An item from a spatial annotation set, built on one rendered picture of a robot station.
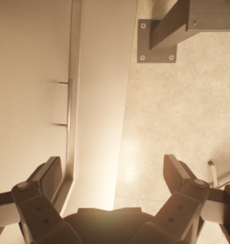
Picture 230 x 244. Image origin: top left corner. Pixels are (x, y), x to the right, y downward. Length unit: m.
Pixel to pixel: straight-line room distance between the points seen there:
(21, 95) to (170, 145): 1.40
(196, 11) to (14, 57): 0.44
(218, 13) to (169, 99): 1.00
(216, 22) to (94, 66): 0.36
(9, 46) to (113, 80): 0.38
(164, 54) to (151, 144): 0.73
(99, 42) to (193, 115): 1.15
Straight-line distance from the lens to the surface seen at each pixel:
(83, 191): 0.77
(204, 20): 0.55
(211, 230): 2.29
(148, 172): 1.67
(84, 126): 0.64
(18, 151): 0.33
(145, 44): 1.43
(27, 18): 0.35
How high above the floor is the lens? 1.40
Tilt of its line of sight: 75 degrees down
